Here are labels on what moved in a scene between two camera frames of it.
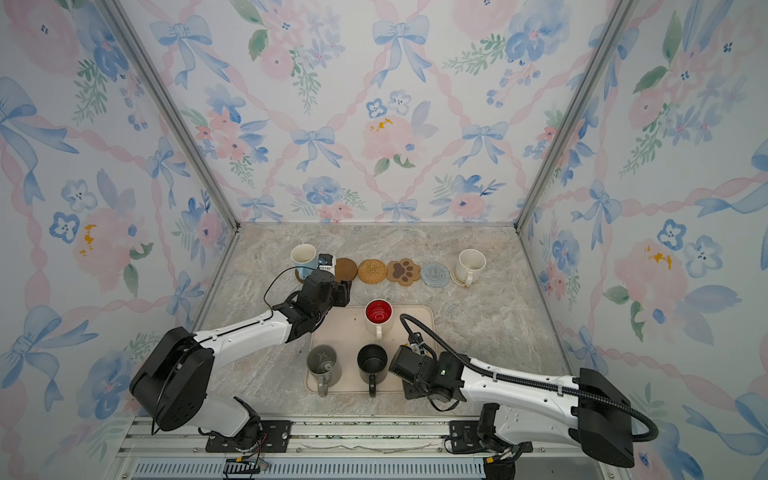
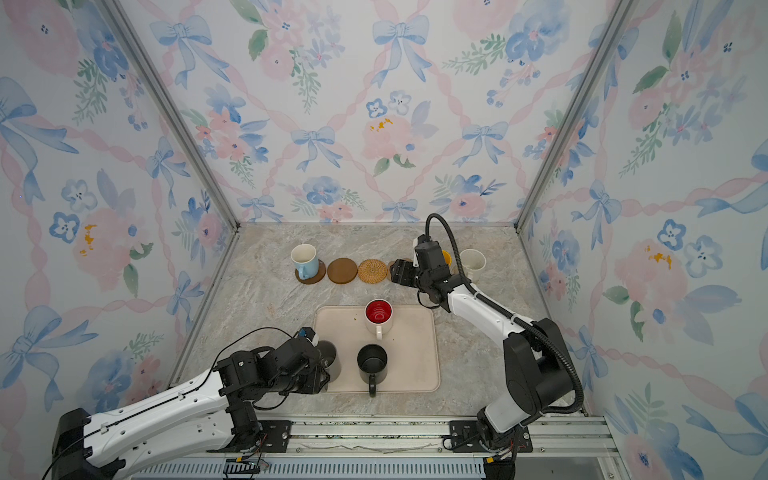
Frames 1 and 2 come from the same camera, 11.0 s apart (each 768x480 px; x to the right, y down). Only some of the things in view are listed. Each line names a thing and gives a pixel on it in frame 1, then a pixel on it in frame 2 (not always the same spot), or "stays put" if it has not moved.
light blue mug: x=304 y=255 stays put
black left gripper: x=343 y=292 → x=317 y=378
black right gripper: x=409 y=393 → x=403 y=270
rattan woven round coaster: x=371 y=271 stays put
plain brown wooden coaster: x=345 y=270 stays put
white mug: x=470 y=265 stays put
